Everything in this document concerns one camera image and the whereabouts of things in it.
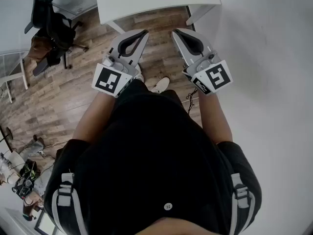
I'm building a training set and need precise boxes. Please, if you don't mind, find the person's right white shoe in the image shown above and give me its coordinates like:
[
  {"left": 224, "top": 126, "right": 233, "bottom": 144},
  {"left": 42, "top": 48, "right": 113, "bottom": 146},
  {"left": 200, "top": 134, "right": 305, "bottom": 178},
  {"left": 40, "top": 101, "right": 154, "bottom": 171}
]
[{"left": 150, "top": 77, "right": 170, "bottom": 94}]

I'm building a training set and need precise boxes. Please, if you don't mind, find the person's black shirt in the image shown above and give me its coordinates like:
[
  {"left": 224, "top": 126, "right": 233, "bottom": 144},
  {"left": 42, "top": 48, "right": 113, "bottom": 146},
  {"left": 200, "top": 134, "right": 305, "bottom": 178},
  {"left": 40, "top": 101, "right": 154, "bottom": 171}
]
[{"left": 44, "top": 79, "right": 262, "bottom": 235}]

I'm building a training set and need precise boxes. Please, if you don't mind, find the white side table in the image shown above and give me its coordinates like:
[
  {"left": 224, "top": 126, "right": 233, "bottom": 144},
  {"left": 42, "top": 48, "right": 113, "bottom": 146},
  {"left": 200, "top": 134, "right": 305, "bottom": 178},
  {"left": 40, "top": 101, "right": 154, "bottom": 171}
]
[{"left": 0, "top": 49, "right": 30, "bottom": 104}]

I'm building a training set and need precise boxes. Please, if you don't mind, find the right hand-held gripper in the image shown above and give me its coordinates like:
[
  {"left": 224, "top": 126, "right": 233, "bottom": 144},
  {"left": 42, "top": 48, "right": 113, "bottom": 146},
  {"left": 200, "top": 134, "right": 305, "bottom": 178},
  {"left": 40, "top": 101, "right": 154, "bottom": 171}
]
[{"left": 172, "top": 28, "right": 233, "bottom": 95}]

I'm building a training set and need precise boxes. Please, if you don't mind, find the white table leg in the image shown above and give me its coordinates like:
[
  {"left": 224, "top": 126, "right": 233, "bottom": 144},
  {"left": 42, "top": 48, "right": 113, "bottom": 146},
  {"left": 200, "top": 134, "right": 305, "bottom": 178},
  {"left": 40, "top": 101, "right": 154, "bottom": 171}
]
[
  {"left": 107, "top": 20, "right": 127, "bottom": 35},
  {"left": 185, "top": 5, "right": 217, "bottom": 26}
]

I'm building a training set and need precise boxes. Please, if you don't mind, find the person's chest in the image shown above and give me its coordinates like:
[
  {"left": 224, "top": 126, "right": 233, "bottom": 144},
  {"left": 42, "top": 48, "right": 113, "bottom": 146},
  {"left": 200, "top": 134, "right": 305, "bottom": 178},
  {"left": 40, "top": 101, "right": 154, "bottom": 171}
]
[{"left": 134, "top": 216, "right": 221, "bottom": 235}]

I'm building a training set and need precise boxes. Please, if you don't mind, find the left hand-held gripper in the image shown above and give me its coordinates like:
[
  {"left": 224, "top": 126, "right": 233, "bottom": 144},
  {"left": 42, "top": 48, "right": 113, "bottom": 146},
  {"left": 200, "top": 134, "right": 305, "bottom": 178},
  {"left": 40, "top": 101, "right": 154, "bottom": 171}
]
[{"left": 92, "top": 29, "right": 149, "bottom": 98}]

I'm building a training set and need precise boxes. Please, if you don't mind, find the black standing fan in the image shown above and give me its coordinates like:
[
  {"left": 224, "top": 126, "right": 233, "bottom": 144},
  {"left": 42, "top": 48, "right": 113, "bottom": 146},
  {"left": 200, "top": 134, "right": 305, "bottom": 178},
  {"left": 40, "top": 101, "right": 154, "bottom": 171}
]
[{"left": 0, "top": 126, "right": 14, "bottom": 144}]

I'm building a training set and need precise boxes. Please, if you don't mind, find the black cable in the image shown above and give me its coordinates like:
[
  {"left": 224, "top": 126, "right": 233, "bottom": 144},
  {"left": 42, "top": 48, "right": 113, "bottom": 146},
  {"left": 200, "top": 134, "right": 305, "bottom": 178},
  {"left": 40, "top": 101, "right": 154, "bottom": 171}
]
[{"left": 185, "top": 88, "right": 199, "bottom": 115}]

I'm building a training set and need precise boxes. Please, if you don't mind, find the person's right forearm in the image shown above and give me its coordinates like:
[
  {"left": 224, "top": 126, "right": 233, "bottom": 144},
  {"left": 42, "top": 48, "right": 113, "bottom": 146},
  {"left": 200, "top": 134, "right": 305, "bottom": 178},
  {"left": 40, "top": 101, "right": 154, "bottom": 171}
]
[{"left": 197, "top": 92, "right": 233, "bottom": 144}]

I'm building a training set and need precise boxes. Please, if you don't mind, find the person's left forearm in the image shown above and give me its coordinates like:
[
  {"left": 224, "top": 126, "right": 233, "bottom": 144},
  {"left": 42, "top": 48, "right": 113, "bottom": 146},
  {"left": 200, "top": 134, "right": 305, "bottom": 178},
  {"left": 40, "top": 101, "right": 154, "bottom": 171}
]
[{"left": 72, "top": 91, "right": 117, "bottom": 141}]

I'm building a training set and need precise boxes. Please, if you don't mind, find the grey left backpack strap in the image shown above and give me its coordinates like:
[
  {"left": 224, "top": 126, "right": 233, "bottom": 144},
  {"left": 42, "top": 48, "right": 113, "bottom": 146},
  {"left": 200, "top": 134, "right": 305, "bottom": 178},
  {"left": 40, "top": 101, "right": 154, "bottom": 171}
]
[{"left": 51, "top": 172, "right": 88, "bottom": 235}]

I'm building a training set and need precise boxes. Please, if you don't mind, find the black office chair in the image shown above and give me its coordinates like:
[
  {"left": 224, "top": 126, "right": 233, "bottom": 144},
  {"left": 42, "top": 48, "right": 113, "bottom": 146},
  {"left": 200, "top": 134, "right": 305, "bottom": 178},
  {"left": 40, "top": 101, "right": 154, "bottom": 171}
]
[{"left": 24, "top": 0, "right": 89, "bottom": 77}]

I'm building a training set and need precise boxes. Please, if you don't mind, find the grey backpack strap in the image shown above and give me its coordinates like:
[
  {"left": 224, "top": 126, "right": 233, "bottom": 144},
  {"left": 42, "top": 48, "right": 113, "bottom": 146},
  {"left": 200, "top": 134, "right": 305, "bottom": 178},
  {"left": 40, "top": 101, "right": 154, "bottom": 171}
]
[
  {"left": 226, "top": 172, "right": 255, "bottom": 235},
  {"left": 51, "top": 172, "right": 88, "bottom": 235}
]

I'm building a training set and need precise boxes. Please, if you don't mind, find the grey right backpack strap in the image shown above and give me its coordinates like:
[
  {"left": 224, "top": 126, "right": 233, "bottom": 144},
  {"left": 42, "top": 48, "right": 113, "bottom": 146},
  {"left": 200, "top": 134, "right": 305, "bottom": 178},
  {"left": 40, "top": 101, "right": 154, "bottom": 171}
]
[{"left": 226, "top": 172, "right": 255, "bottom": 235}]

